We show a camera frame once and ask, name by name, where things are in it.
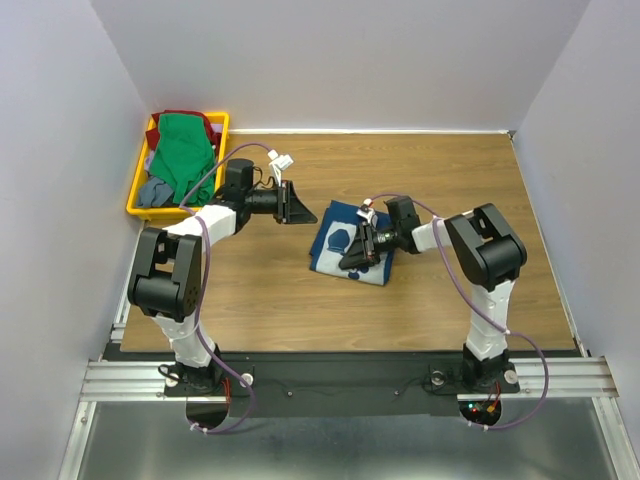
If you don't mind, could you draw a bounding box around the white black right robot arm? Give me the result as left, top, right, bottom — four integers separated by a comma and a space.
339, 195, 527, 390

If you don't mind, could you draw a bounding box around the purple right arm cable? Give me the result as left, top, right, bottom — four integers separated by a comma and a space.
357, 193, 550, 434

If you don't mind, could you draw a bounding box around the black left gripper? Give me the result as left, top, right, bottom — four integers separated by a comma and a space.
245, 180, 318, 225

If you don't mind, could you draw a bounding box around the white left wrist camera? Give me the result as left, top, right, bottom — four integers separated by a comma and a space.
267, 149, 294, 186

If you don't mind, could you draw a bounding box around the grey t shirt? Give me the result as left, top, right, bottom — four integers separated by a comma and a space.
135, 176, 174, 209

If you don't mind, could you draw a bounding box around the green t shirt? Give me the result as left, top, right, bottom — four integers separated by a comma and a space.
149, 114, 216, 205

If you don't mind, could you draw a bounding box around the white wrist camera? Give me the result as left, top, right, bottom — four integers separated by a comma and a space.
267, 149, 294, 186
356, 198, 378, 227

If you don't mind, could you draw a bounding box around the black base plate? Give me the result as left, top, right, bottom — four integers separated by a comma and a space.
99, 351, 521, 419

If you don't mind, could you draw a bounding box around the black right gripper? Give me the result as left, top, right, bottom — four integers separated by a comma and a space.
339, 221, 402, 270

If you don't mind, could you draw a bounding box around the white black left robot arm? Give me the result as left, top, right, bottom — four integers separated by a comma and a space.
127, 151, 317, 396

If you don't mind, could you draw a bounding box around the blue t shirt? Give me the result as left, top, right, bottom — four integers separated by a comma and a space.
309, 200, 394, 286

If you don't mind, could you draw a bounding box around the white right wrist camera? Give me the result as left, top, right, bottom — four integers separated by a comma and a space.
356, 198, 378, 227

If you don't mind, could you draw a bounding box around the red t shirt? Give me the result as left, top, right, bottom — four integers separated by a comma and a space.
145, 109, 222, 150

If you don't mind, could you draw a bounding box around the aluminium frame rail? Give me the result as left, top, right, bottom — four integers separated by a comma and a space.
57, 219, 191, 480

